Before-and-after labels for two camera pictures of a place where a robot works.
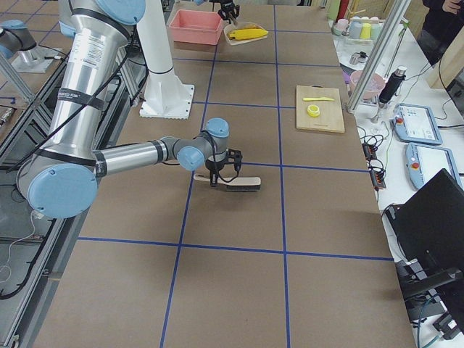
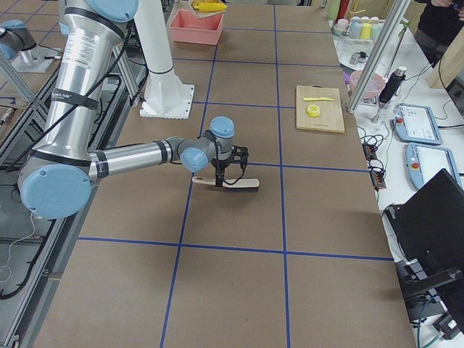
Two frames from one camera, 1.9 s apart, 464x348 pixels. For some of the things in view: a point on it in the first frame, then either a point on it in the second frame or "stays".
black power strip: (378, 176) stays
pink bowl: (375, 85) stays
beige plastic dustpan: (244, 32) -> (202, 14)
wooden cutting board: (330, 116) stays
